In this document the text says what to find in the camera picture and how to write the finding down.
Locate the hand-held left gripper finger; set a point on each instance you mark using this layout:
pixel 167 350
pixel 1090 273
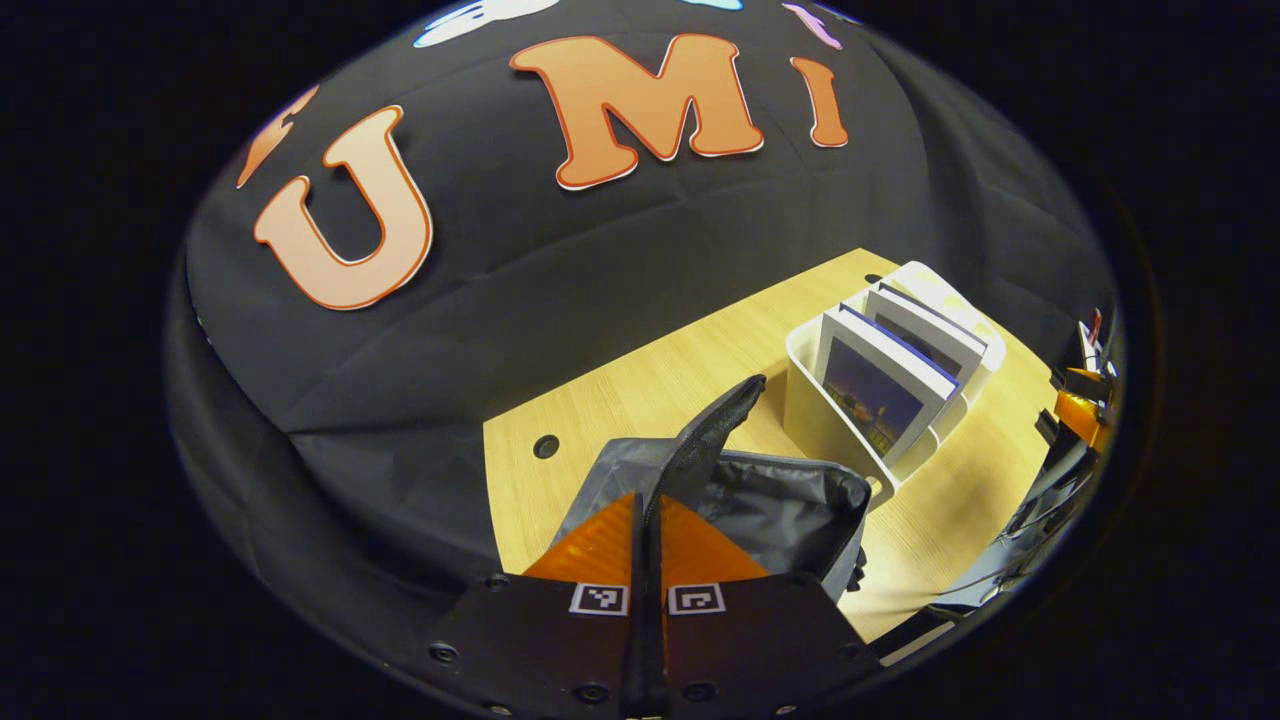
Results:
pixel 658 650
pixel 638 650

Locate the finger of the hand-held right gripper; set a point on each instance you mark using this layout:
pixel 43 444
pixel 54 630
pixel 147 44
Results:
pixel 1082 415

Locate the portrait cover book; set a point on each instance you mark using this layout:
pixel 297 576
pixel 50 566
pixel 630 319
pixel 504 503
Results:
pixel 925 335

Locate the grey schoolbag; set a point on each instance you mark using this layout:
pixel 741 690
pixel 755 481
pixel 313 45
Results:
pixel 790 510

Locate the night sky cover book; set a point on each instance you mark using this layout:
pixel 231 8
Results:
pixel 875 400

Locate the white bookshelf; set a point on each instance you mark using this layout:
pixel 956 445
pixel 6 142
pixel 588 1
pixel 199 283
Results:
pixel 815 410

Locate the white electronics board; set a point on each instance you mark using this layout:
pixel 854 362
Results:
pixel 1093 340

